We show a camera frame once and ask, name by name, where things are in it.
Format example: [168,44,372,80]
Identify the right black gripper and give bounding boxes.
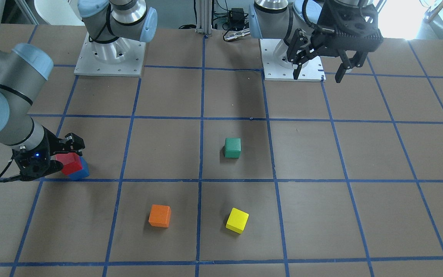
[12,128,85,181]

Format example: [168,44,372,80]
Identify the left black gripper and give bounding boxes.
[287,0,383,83]

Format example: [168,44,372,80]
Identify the red block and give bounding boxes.
[55,153,83,175]

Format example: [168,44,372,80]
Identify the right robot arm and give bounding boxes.
[0,0,158,183]

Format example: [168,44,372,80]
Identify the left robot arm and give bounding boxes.
[248,0,384,83]

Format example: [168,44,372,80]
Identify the blue block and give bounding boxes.
[68,157,90,181]

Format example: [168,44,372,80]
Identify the orange block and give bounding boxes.
[148,204,171,228]

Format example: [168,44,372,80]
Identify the green block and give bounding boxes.
[224,137,241,159]

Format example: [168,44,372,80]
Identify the yellow block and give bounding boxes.
[225,207,249,234]

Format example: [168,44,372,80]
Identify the white chair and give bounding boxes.
[34,0,84,26]

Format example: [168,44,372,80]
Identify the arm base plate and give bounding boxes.
[74,34,147,77]
[259,38,326,82]

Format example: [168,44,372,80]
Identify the aluminium frame post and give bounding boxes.
[194,0,214,37]

